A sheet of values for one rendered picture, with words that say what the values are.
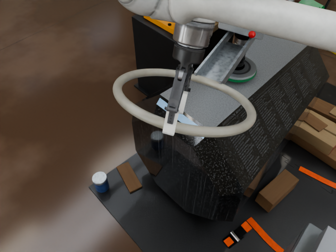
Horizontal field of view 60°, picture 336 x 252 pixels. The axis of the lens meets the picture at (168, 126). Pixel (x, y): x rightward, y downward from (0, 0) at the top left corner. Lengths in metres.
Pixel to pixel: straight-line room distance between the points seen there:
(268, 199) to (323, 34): 1.67
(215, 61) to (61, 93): 1.97
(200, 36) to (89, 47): 2.95
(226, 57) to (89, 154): 1.46
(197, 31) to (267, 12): 0.21
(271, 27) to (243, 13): 0.05
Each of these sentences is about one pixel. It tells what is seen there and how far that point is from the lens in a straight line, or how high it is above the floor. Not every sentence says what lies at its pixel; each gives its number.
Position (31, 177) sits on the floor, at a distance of 2.46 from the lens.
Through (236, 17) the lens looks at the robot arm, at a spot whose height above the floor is 1.68.
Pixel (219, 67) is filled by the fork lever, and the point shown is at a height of 1.13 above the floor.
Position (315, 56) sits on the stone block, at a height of 0.80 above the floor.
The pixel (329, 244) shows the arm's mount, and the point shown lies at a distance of 1.22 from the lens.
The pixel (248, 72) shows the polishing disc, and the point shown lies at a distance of 1.65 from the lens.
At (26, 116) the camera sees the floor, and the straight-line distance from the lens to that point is 2.92.
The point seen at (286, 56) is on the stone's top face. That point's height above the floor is 0.87.
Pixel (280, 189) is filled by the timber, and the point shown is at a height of 0.13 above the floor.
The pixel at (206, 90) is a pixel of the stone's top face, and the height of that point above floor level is 0.87.
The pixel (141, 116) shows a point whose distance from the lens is 0.81.
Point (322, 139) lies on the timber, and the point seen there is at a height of 0.20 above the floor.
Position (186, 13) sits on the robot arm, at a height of 1.67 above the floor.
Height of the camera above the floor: 1.91
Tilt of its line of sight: 49 degrees down
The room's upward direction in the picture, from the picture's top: straight up
